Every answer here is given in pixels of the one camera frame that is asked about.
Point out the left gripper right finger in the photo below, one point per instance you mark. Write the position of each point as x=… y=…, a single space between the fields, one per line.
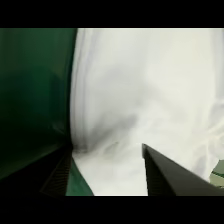
x=173 y=181

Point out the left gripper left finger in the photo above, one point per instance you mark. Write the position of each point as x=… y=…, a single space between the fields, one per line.
x=50 y=178

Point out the white garment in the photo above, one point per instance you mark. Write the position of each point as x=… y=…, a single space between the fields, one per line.
x=143 y=93

